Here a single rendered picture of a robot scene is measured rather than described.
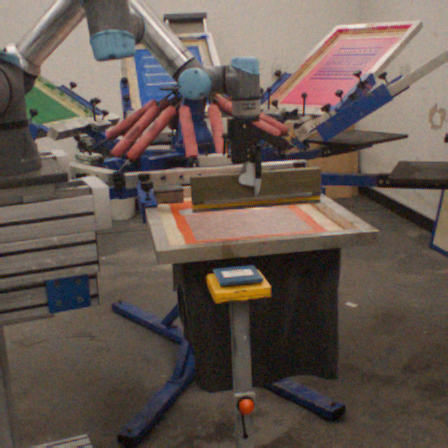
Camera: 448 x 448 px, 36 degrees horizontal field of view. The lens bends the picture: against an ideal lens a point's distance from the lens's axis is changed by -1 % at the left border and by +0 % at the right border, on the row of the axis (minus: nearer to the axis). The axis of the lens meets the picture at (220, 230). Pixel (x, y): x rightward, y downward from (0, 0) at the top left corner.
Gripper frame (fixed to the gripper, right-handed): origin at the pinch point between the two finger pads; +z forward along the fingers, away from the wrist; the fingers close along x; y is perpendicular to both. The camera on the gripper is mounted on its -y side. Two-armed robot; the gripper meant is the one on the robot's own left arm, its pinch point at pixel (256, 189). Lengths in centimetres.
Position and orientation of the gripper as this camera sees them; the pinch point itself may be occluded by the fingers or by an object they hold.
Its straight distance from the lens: 187.6
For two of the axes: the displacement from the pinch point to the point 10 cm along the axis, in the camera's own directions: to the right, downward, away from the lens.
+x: 1.6, 2.5, -9.5
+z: 0.4, 9.6, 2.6
